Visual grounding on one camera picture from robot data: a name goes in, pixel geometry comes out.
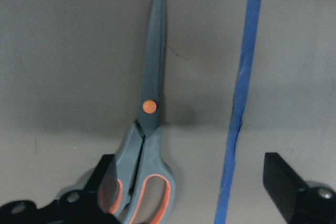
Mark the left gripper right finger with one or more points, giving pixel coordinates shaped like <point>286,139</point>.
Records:
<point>284,186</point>

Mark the grey orange scissors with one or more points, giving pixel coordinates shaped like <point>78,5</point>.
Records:
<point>139,158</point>

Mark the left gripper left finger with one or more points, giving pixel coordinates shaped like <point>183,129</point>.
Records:
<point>103,184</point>

